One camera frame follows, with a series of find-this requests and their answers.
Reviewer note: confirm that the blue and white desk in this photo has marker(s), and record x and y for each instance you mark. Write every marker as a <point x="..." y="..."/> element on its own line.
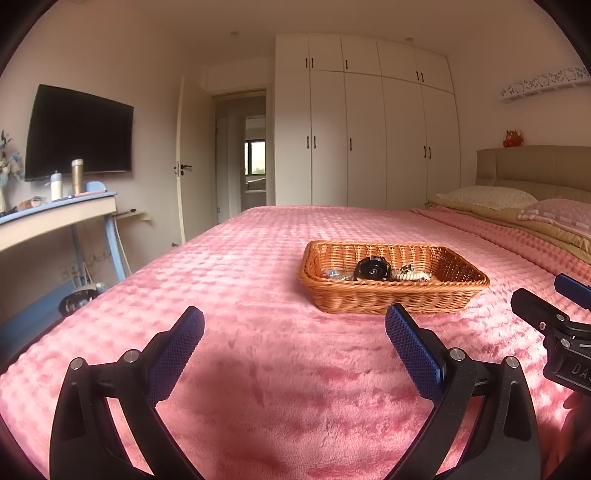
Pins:
<point x="55" y="221"/>

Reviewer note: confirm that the vase with flowers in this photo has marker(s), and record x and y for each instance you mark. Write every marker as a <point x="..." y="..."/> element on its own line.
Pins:
<point x="7" y="170"/>

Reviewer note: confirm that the brown wicker basket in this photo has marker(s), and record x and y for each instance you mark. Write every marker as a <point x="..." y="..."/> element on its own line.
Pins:
<point x="392" y="297"/>

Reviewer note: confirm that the small wall-mounted shelf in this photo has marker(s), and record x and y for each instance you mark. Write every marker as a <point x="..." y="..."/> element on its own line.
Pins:
<point x="134" y="216"/>

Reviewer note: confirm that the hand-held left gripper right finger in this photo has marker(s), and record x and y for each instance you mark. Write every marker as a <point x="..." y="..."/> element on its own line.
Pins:
<point x="415" y="350"/>

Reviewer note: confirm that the light blue rounded object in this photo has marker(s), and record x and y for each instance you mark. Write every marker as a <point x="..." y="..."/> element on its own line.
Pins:
<point x="96" y="187"/>

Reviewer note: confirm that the white carved wall shelf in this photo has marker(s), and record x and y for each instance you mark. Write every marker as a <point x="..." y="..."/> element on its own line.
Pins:
<point x="545" y="85"/>

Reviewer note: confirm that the white dotted pillow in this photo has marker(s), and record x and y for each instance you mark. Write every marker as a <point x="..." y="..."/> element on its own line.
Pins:
<point x="485" y="197"/>

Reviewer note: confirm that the person's right forearm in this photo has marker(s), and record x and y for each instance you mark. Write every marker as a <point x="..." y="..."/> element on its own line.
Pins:
<point x="577" y="424"/>

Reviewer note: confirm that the pink checked pillow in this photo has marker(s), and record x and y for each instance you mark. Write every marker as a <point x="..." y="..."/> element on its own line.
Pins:
<point x="558" y="212"/>

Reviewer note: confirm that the beige padded headboard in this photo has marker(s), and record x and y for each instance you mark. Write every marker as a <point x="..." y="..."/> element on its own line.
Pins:
<point x="545" y="170"/>

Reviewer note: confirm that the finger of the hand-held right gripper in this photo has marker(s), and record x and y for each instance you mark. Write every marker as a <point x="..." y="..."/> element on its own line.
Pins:
<point x="575" y="288"/>
<point x="531" y="302"/>

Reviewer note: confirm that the black hair claw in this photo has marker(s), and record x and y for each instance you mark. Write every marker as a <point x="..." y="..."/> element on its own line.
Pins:
<point x="371" y="270"/>

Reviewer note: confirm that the black wall television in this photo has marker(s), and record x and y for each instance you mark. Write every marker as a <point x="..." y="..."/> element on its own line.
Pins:
<point x="78" y="134"/>

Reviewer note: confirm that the white room door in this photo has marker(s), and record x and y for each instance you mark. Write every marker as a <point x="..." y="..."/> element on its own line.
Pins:
<point x="182" y="138"/>

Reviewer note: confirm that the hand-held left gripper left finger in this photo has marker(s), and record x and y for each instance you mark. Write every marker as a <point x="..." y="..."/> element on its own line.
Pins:
<point x="178" y="350"/>

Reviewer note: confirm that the hallway window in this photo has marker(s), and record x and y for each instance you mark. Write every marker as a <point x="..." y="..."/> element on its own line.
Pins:
<point x="255" y="158"/>

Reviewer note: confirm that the white and blue bottle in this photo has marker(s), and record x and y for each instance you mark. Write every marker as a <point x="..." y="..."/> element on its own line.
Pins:
<point x="56" y="187"/>

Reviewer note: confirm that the dark round floor object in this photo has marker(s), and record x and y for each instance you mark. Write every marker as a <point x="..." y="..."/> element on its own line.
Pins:
<point x="81" y="297"/>

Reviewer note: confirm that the white wardrobe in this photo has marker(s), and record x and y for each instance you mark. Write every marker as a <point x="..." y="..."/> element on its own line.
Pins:
<point x="369" y="138"/>

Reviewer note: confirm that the gold thermos bottle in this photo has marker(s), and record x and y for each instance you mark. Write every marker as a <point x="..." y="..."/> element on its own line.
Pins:
<point x="77" y="177"/>

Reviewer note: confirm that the pink plush blanket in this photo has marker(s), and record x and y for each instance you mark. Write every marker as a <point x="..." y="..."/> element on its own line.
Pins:
<point x="258" y="369"/>

